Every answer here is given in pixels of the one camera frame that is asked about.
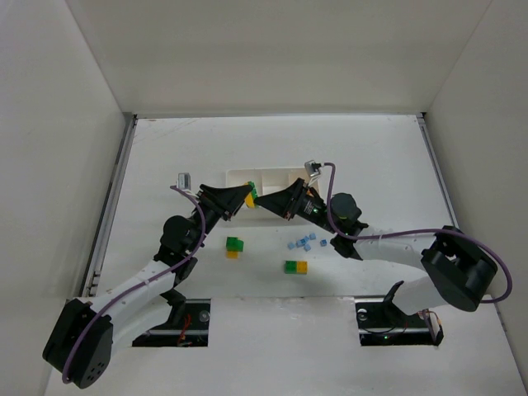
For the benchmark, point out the light blue lego pile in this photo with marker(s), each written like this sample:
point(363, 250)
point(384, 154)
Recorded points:
point(304, 242)

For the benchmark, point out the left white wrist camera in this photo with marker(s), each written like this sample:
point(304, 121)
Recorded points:
point(183, 182)

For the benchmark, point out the green and yellow lego stack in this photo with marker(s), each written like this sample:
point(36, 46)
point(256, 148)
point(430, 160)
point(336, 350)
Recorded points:
point(234, 247)

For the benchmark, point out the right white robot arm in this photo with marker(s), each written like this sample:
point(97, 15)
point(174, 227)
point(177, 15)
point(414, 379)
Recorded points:
point(457, 271)

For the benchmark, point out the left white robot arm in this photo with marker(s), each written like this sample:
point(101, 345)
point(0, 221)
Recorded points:
point(81, 342)

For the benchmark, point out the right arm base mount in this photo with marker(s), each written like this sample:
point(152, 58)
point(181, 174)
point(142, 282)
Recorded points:
point(382, 324)

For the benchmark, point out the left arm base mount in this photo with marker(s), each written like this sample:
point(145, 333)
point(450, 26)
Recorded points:
point(187, 326)

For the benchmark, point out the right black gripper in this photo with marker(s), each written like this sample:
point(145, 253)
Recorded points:
point(297, 201)

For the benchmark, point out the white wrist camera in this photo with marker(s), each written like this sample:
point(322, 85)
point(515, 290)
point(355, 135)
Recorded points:
point(314, 170)
point(183, 182)

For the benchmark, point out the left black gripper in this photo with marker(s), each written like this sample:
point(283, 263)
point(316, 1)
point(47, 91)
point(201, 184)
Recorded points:
point(213, 200)

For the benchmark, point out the green yellow lego block pair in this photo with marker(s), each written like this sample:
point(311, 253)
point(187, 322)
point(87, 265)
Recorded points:
point(296, 267)

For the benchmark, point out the green yellow lego piece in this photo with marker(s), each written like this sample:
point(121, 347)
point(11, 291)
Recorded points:
point(250, 198)

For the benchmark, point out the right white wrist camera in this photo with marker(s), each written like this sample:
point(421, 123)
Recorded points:
point(314, 170)

